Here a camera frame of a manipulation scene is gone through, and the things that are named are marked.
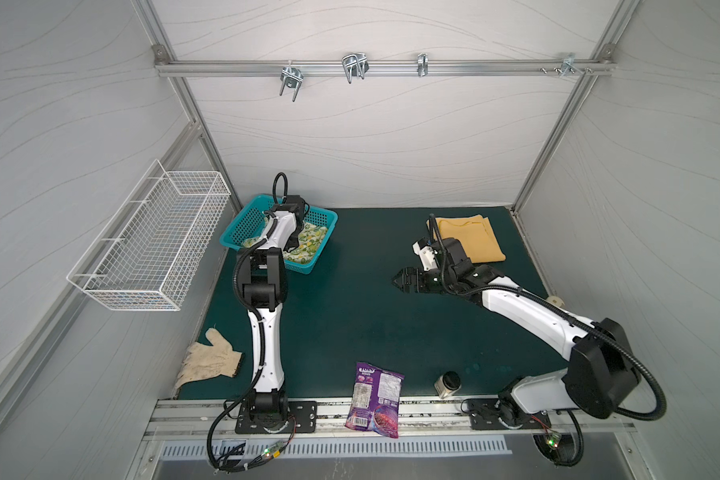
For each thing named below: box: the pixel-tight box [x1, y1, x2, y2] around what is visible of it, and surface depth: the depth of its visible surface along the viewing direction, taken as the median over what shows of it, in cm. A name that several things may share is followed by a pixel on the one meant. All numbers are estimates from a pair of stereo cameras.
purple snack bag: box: [345, 362, 405, 439], surface depth 76 cm
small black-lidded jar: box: [434, 370, 462, 399], surface depth 72 cm
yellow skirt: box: [426, 214, 506, 263], surface depth 114 cm
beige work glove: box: [174, 327, 243, 391], surface depth 84 cm
